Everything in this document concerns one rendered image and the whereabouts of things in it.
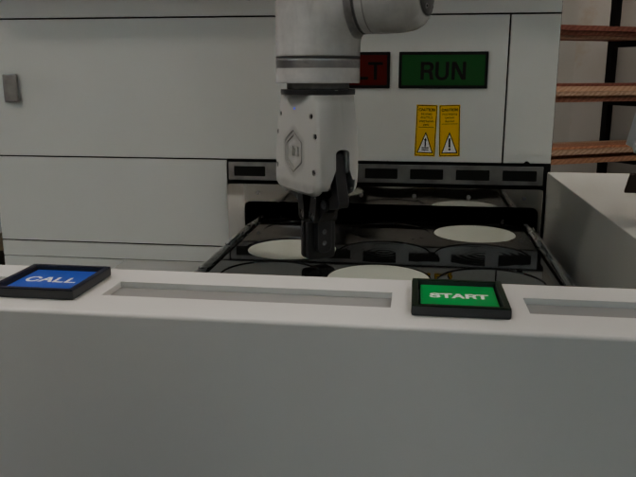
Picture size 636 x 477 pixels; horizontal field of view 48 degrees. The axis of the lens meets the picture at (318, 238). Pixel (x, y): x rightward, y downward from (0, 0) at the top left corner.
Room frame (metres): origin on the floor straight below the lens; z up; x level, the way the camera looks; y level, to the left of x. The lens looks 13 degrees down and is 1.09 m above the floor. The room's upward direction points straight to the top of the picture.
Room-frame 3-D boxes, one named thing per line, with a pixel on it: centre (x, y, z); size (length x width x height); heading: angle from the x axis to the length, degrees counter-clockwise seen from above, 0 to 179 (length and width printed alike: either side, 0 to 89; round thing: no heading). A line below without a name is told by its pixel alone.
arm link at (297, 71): (0.73, 0.00, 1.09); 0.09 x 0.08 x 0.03; 28
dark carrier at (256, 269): (0.78, -0.07, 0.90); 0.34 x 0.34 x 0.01; 82
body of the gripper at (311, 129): (0.73, 0.00, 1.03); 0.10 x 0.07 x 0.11; 28
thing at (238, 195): (0.99, -0.09, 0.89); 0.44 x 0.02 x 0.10; 82
